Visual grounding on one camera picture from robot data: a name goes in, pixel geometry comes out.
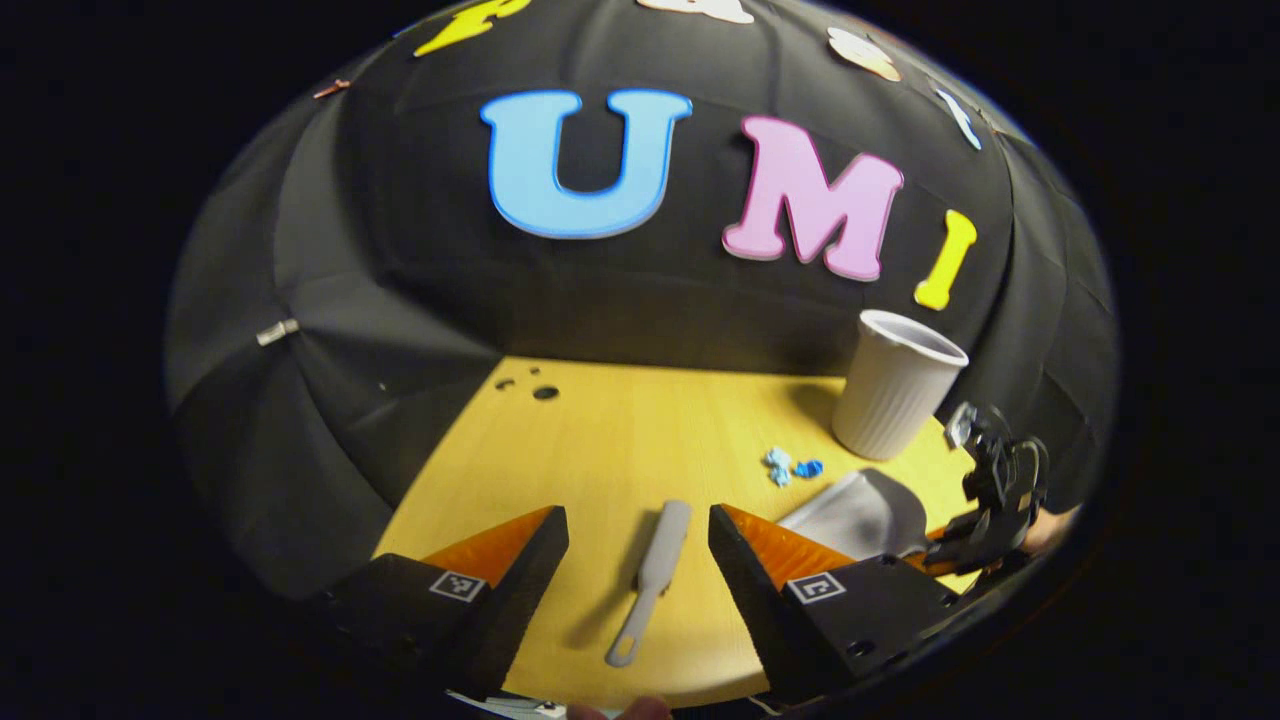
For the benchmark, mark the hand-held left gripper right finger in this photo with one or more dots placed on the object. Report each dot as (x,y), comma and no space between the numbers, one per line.
(760,590)

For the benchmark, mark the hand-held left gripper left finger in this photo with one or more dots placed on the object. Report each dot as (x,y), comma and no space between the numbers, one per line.
(520,590)

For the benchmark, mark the white ribbed garbage bin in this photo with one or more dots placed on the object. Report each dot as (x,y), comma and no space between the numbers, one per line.
(890,400)

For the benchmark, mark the yellow wooden desktop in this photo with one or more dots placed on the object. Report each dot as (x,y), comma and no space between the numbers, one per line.
(620,440)

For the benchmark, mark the orange cloth clip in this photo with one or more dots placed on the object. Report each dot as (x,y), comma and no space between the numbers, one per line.
(330,88)

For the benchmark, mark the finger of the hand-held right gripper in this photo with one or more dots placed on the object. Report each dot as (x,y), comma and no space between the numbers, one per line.
(960,550)

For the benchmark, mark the white cloth clip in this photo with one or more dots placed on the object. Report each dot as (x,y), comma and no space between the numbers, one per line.
(277,331)

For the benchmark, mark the small grey broom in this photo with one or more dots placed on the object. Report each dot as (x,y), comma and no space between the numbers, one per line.
(665,545)

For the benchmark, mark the grey dustpan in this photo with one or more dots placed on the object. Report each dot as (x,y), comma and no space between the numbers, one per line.
(860,515)

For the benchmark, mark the black backdrop cloth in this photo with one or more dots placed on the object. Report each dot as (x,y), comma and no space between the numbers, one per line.
(640,290)

